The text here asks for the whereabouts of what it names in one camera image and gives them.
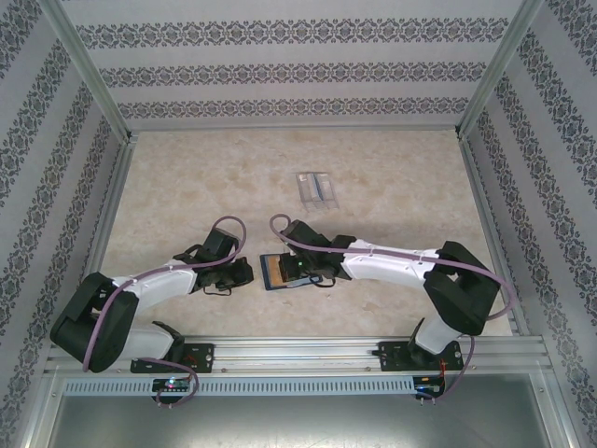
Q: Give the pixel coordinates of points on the aluminium side rail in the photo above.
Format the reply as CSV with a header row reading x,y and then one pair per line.
x,y
476,186
113,186

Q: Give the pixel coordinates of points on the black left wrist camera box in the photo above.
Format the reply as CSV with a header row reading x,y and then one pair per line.
x,y
219,242

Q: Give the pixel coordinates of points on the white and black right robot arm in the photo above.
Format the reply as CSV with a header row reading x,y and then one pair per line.
x,y
392,275

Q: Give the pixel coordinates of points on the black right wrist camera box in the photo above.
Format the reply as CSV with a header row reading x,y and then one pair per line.
x,y
303,235

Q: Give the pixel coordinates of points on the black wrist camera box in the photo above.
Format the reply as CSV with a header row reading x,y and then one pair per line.
x,y
303,235
219,242

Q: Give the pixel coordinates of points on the grey metal panel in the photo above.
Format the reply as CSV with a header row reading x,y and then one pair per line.
x,y
298,424

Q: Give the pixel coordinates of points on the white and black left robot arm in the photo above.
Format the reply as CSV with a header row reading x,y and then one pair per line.
x,y
163,291

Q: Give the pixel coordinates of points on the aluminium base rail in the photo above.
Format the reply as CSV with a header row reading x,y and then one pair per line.
x,y
298,354

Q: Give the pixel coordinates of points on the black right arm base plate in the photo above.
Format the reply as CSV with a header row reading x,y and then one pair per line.
x,y
394,357

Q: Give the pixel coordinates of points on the aluminium frame post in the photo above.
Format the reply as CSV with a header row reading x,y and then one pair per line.
x,y
494,70
93,70

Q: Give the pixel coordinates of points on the blue leather card holder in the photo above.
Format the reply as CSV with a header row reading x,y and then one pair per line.
x,y
269,275

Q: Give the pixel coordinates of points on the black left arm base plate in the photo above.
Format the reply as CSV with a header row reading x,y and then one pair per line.
x,y
200,357

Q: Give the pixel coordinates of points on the blue striped credit card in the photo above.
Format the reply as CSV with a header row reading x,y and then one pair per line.
x,y
319,186

